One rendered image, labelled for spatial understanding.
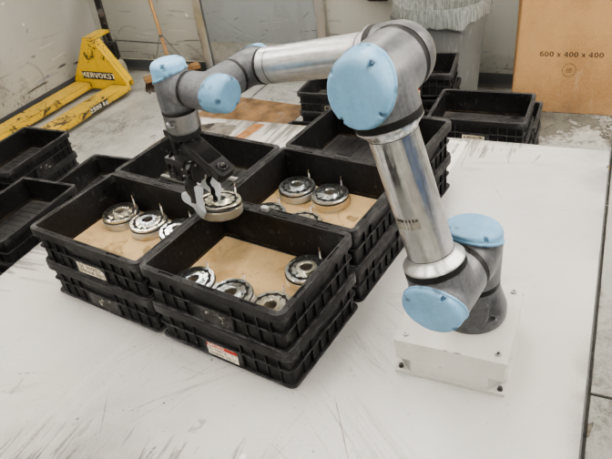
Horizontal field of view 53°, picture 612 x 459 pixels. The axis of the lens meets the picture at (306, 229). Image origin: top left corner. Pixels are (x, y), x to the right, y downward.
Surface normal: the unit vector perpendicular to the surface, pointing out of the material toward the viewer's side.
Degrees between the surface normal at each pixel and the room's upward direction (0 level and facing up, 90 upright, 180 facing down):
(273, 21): 90
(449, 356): 90
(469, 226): 7
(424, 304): 98
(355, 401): 0
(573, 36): 77
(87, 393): 0
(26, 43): 90
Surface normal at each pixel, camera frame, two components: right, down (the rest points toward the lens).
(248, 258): -0.12, -0.81
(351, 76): -0.59, 0.46
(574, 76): -0.41, 0.34
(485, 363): -0.40, 0.58
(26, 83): 0.91, 0.15
